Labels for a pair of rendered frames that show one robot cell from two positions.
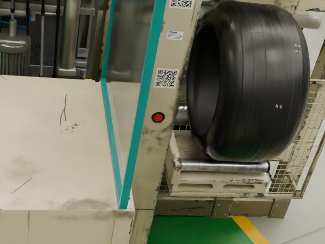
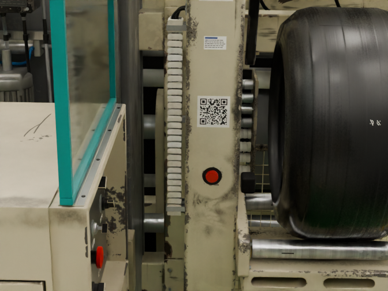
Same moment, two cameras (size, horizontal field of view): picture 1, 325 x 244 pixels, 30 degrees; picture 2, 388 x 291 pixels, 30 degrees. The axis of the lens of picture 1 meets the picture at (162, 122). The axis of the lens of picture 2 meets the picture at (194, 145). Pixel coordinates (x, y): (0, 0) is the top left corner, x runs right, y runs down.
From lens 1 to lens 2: 0.70 m
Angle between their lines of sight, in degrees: 22
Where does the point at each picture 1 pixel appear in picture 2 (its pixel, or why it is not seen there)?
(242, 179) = (353, 270)
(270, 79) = (356, 82)
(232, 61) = (297, 65)
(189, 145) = not seen: hidden behind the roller
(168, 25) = (203, 28)
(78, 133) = (44, 142)
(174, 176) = (241, 262)
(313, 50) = not seen: outside the picture
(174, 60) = (221, 82)
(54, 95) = (33, 114)
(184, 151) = not seen: hidden behind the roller
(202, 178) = (288, 269)
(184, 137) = (276, 233)
